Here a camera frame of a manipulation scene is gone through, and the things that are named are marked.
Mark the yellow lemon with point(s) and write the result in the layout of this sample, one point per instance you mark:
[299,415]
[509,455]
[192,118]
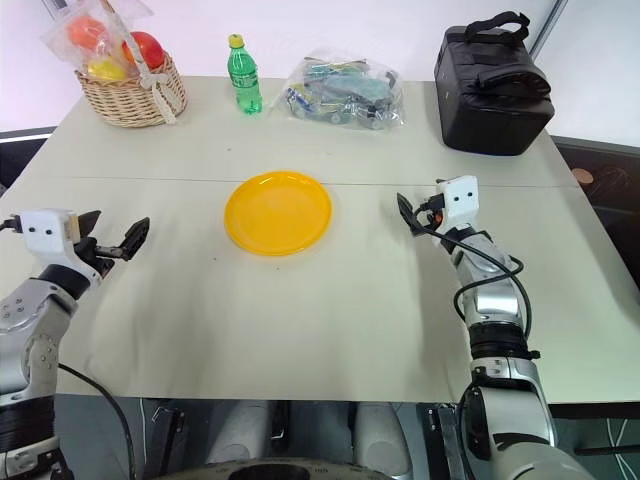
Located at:
[106,69]

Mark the clear plastic fruit bag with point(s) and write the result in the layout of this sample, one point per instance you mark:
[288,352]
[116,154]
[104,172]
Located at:
[75,35]

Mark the red apple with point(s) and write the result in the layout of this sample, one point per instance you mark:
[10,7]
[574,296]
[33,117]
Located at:
[149,48]

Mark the wicker basket of fruit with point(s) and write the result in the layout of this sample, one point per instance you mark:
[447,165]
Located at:
[161,92]

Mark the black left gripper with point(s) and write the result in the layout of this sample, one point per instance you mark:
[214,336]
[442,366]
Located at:
[90,250]

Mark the yellow plastic plate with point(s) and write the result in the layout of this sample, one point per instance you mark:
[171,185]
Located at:
[278,212]

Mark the woven wicker basket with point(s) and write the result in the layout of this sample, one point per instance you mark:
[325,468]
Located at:
[131,97]

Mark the orange round fruit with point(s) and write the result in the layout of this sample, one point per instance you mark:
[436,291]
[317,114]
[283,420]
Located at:
[86,30]

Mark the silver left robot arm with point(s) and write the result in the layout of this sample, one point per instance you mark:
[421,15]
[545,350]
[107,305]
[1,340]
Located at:
[30,330]

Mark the dark round robot waist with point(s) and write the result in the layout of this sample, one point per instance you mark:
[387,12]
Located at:
[287,470]

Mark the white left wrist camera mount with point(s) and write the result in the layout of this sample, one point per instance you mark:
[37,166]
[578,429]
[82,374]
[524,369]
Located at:
[46,231]

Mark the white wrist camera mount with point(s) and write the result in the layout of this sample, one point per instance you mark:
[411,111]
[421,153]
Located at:
[462,200]
[46,231]

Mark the black fabric carry bag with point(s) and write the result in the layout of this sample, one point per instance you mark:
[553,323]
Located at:
[492,95]

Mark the brown round disc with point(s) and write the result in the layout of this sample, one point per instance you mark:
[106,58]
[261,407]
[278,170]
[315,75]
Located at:
[582,176]

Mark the green plastic bottle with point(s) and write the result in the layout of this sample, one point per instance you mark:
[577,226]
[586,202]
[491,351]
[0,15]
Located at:
[244,75]

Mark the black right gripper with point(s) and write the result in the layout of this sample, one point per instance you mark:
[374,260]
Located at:
[431,205]

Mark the grey rounded robot leg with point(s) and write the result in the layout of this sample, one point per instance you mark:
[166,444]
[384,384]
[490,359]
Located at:
[237,432]
[382,437]

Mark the clear bag of toy parts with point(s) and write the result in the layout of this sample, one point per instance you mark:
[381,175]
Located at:
[345,92]

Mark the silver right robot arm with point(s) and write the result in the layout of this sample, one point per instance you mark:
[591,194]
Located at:
[500,350]

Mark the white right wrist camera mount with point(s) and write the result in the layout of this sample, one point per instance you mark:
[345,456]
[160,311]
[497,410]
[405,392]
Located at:
[462,200]

